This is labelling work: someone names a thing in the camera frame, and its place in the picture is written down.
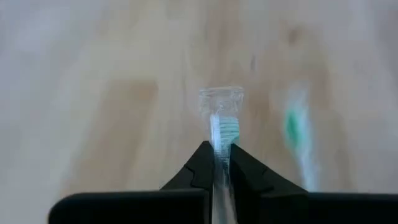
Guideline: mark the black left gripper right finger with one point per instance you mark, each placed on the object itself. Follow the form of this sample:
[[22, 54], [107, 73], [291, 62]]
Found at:
[[261, 193]]

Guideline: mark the green toothbrush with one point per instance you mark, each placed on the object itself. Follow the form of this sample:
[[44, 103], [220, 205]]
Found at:
[[228, 130], [293, 130]]

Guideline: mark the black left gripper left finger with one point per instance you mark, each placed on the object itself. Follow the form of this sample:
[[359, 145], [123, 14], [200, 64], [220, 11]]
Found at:
[[196, 174]]

